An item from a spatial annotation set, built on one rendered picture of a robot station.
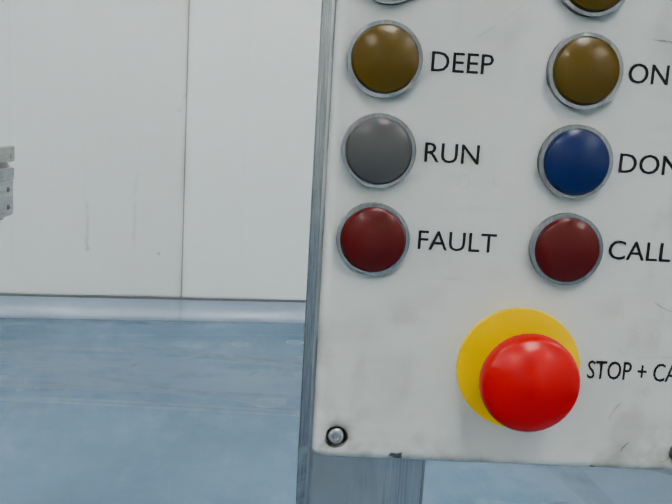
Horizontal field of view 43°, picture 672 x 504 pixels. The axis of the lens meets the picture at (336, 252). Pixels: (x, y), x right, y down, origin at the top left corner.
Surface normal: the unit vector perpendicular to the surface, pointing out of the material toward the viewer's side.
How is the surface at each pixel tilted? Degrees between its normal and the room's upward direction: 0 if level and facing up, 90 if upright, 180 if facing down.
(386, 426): 90
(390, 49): 87
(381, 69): 93
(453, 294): 90
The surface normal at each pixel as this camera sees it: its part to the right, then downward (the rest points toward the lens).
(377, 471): 0.03, 0.18
